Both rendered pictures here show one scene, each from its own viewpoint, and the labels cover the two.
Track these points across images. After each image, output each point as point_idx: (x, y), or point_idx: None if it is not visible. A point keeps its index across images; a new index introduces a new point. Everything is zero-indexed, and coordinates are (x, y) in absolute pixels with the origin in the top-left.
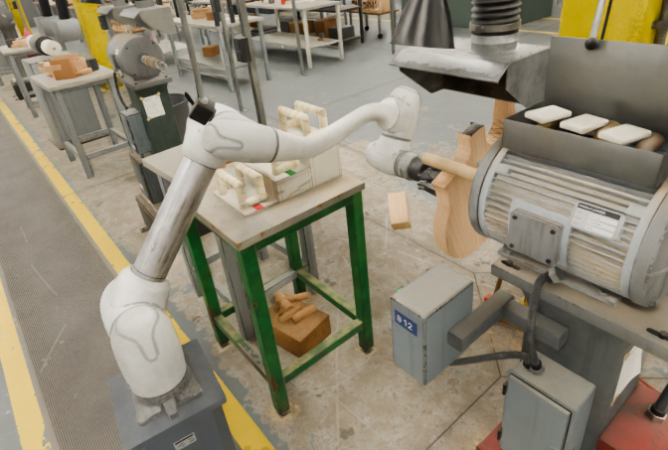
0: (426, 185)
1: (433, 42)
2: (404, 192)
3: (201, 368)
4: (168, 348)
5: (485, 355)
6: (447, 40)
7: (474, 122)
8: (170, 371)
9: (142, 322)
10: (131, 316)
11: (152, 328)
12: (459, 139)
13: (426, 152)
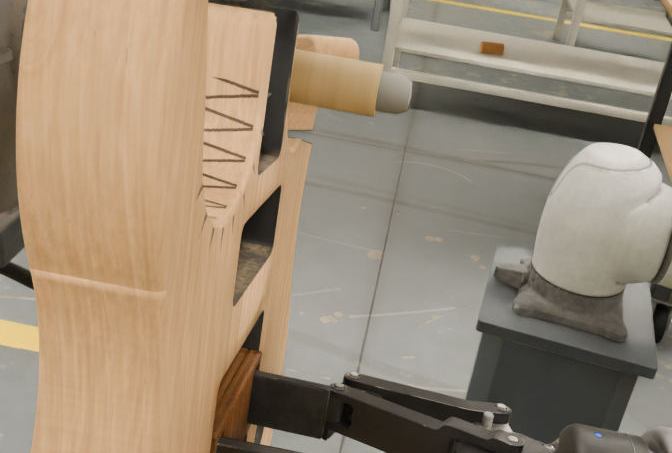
0: (448, 398)
1: None
2: (314, 35)
3: (570, 336)
4: (558, 204)
5: (21, 267)
6: None
7: (246, 7)
8: (541, 234)
9: (598, 152)
10: (623, 151)
11: (582, 162)
12: (276, 44)
13: (379, 67)
